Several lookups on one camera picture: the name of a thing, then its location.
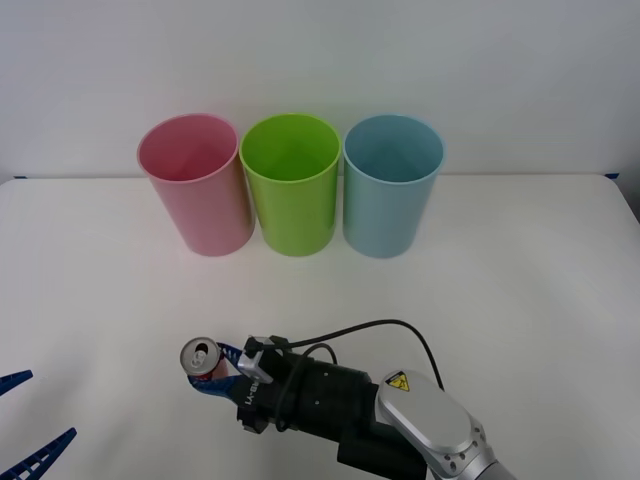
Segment green plastic waste bin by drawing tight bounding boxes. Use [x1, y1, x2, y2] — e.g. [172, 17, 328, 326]
[238, 113, 344, 258]

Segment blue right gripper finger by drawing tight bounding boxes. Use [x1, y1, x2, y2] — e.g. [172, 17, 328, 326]
[215, 340, 246, 361]
[186, 373, 244, 399]

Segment pink plastic waste bin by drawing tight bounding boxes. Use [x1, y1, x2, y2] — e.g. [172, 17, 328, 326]
[136, 112, 257, 258]

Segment pale blue plastic waste bin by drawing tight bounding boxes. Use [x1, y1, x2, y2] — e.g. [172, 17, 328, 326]
[341, 113, 446, 260]

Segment red drink can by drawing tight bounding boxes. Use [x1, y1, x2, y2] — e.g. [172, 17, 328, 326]
[179, 336, 232, 382]

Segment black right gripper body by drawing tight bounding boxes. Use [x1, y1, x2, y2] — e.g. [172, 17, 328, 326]
[232, 344, 307, 437]

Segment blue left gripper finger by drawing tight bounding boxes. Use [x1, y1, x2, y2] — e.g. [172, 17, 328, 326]
[0, 369, 34, 399]
[0, 427, 78, 480]

